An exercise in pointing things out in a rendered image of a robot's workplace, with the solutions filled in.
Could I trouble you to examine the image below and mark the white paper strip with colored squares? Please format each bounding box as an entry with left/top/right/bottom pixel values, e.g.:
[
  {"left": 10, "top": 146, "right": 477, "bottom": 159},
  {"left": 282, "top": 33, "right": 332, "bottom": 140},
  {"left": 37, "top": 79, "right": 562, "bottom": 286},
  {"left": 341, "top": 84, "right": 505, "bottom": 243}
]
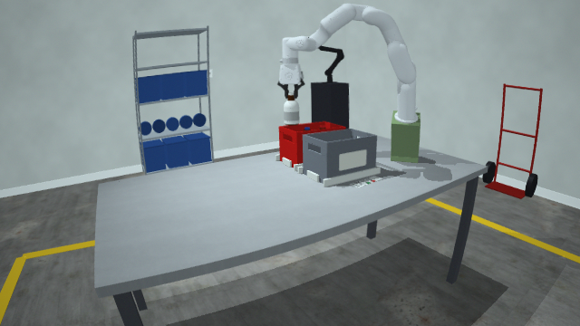
[{"left": 351, "top": 176, "right": 382, "bottom": 188}]

